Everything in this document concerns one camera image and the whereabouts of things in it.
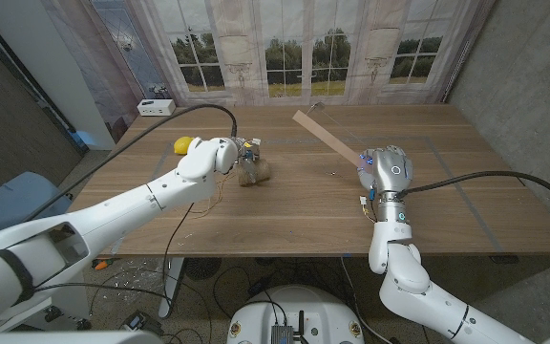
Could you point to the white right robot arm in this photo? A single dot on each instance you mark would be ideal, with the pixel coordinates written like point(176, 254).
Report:
point(408, 282)

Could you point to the wooden stick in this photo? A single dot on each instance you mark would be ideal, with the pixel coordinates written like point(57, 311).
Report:
point(327, 136)

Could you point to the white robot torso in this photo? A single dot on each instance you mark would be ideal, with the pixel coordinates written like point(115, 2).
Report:
point(294, 310)

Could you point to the printed window backdrop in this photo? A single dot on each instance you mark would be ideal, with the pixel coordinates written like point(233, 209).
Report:
point(303, 48)

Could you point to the white power strip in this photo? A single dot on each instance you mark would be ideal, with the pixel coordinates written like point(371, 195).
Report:
point(155, 107)

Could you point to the yellow toy lemon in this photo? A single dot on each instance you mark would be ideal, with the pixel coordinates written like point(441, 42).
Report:
point(183, 145)

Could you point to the blue chair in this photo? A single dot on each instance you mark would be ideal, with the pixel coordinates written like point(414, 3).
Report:
point(7, 200)

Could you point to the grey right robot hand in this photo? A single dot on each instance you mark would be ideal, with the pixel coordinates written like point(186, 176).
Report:
point(387, 169)

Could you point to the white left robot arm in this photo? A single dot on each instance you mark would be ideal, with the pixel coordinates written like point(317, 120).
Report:
point(112, 215)

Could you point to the jute twine spool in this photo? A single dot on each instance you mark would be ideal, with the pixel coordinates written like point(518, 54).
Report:
point(256, 176)

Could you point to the white table leg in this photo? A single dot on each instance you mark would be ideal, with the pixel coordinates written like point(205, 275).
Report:
point(172, 286)

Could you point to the black box device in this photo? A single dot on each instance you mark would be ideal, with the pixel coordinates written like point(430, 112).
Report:
point(140, 322)

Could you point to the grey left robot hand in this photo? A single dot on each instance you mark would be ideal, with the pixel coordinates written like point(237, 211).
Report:
point(248, 150)

